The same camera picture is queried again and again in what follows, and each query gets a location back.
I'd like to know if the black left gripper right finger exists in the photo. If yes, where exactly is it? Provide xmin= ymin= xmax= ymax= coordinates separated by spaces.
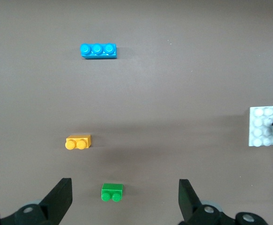
xmin=178 ymin=179 xmax=268 ymax=225

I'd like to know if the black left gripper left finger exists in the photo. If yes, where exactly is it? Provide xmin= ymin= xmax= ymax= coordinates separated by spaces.
xmin=0 ymin=177 xmax=73 ymax=225

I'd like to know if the white studded base plate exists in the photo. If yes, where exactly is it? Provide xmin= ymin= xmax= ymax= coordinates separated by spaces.
xmin=248 ymin=105 xmax=273 ymax=147

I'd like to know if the yellow two-stud block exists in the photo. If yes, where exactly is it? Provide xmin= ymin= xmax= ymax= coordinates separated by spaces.
xmin=65 ymin=135 xmax=92 ymax=150

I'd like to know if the green two-stud block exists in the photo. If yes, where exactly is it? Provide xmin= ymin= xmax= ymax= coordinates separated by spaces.
xmin=100 ymin=183 xmax=124 ymax=203

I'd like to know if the blue three-stud block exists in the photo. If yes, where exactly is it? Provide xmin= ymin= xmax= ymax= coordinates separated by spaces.
xmin=80 ymin=43 xmax=118 ymax=60

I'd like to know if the brown table cover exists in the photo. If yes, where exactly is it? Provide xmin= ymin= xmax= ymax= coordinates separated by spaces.
xmin=0 ymin=0 xmax=273 ymax=225

